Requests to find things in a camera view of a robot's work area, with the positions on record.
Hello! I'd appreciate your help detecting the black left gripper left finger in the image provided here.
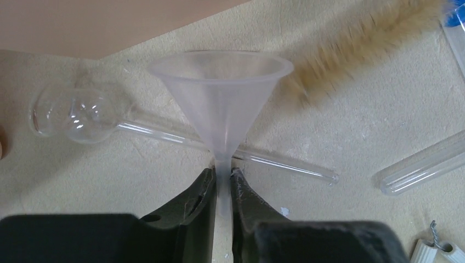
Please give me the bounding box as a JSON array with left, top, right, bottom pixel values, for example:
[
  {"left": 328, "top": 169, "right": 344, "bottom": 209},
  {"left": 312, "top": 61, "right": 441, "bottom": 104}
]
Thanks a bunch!
[{"left": 1, "top": 168, "right": 216, "bottom": 262}]

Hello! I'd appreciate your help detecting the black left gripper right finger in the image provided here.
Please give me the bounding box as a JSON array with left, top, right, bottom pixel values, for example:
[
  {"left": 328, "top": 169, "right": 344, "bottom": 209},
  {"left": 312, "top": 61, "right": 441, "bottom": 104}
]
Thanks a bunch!
[{"left": 230, "top": 168, "right": 409, "bottom": 262}]

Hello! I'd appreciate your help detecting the clear plastic funnel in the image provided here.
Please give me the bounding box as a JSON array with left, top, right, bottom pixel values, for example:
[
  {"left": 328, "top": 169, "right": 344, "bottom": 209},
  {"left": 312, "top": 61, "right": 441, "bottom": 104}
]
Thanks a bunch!
[{"left": 148, "top": 50, "right": 293, "bottom": 218}]

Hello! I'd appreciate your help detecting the glass thistle tube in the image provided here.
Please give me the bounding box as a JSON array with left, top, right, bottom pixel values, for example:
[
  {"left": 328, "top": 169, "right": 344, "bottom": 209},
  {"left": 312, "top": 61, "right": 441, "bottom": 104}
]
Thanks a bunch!
[{"left": 28, "top": 85, "right": 340, "bottom": 186}]

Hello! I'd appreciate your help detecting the clay pipe triangle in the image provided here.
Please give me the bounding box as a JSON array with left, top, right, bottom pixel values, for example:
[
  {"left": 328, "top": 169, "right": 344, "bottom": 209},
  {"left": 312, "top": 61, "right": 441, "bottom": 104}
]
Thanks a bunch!
[{"left": 410, "top": 220, "right": 464, "bottom": 263}]

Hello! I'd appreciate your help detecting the test tube brush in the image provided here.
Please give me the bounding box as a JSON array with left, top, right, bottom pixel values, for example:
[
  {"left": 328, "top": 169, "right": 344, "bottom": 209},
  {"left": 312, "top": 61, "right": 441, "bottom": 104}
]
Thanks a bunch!
[{"left": 282, "top": 1, "right": 455, "bottom": 107}]

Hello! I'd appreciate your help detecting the lower blue-capped test tube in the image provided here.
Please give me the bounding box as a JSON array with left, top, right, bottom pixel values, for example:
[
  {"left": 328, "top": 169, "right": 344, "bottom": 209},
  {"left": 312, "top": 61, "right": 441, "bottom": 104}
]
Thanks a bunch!
[{"left": 373, "top": 131, "right": 464, "bottom": 196}]

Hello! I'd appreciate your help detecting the blue-capped test tube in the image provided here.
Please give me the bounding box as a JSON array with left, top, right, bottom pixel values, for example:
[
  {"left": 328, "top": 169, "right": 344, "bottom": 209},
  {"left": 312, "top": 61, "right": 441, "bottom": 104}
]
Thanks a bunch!
[
  {"left": 441, "top": 0, "right": 464, "bottom": 77},
  {"left": 373, "top": 131, "right": 464, "bottom": 196}
]

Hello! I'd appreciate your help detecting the upper blue-capped test tube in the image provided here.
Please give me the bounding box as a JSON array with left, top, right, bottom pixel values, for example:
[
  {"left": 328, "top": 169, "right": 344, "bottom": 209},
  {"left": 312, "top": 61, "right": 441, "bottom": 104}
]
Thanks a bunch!
[{"left": 441, "top": 0, "right": 464, "bottom": 77}]

